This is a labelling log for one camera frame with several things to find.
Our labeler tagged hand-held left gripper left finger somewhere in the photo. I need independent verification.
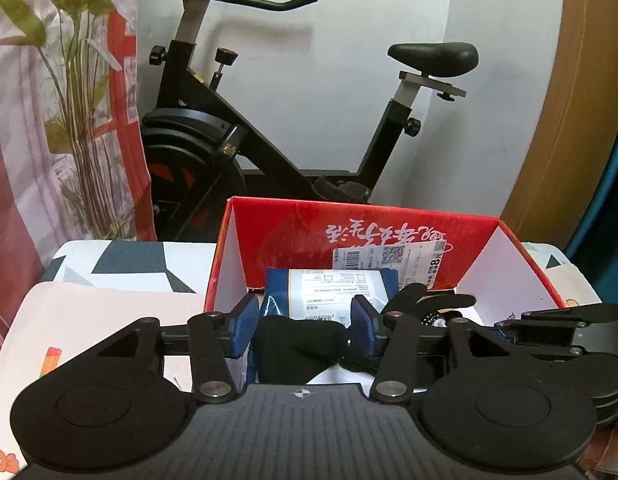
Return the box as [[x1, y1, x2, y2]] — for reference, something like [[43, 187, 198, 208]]
[[96, 292, 262, 406]]

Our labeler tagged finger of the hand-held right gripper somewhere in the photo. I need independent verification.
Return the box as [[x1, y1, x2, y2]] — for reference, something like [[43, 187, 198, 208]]
[[493, 303, 618, 359]]

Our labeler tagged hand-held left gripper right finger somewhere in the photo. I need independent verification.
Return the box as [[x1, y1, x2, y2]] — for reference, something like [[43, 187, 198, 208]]
[[350, 295, 520, 406]]

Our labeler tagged blue packet with white label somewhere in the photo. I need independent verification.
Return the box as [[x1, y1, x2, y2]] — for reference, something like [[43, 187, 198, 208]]
[[246, 266, 402, 386]]

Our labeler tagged black dotted glove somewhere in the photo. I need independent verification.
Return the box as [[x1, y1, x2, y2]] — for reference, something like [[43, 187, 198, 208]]
[[384, 282, 478, 327]]

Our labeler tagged black sock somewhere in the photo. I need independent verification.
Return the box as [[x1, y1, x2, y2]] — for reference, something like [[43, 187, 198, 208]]
[[258, 314, 350, 387]]

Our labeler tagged red strawberry print box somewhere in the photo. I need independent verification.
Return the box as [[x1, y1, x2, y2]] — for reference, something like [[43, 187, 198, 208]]
[[205, 196, 568, 391]]

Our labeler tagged geometric patterned pillow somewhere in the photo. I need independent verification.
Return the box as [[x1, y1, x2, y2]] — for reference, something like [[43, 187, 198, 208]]
[[41, 239, 218, 296]]

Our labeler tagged printed bedsheet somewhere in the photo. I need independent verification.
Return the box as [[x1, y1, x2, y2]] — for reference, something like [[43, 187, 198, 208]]
[[0, 242, 618, 480]]

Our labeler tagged black exercise bike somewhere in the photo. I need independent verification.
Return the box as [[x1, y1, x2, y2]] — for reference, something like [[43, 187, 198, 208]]
[[138, 0, 480, 242]]

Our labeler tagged wooden door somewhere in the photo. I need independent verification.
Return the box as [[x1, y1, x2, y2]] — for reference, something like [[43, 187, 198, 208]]
[[499, 0, 618, 257]]

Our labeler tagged printed plant curtain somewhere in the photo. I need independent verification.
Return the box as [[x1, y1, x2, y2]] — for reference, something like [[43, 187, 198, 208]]
[[0, 0, 158, 363]]

